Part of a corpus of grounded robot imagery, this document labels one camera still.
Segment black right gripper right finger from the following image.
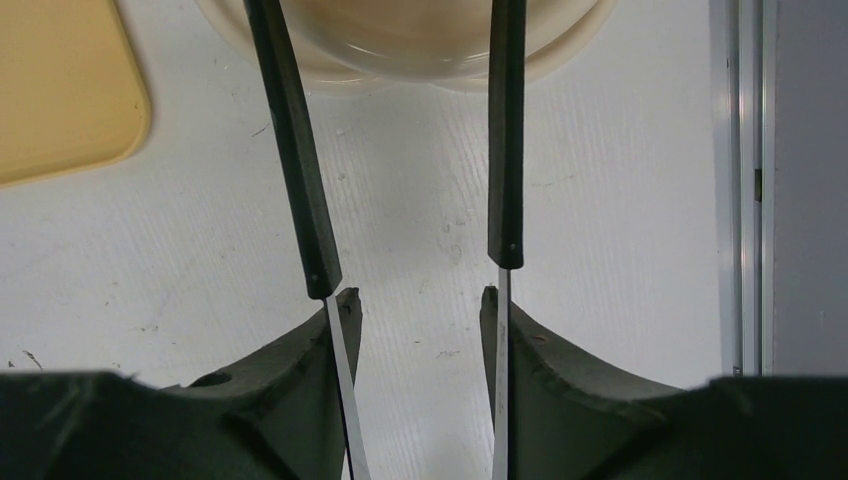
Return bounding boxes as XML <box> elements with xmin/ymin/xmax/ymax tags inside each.
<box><xmin>508</xmin><ymin>306</ymin><xmax>847</xmax><ymax>479</ymax></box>

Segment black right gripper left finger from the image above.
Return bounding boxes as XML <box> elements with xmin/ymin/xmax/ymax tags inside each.
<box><xmin>1</xmin><ymin>311</ymin><xmax>363</xmax><ymax>479</ymax></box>

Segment metal tongs with black tips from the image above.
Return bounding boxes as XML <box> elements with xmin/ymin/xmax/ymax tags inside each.
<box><xmin>245</xmin><ymin>0</ymin><xmax>527</xmax><ymax>479</ymax></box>

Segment yellow plastic tray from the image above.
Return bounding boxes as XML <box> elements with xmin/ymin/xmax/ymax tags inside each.
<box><xmin>1</xmin><ymin>1</ymin><xmax>152</xmax><ymax>186</ymax></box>

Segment cream three-tier cake stand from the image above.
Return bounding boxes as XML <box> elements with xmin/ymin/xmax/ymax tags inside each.
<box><xmin>197</xmin><ymin>1</ymin><xmax>617</xmax><ymax>95</ymax></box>

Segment right aluminium frame post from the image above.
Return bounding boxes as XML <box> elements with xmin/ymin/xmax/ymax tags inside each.
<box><xmin>728</xmin><ymin>1</ymin><xmax>778</xmax><ymax>376</ymax></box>

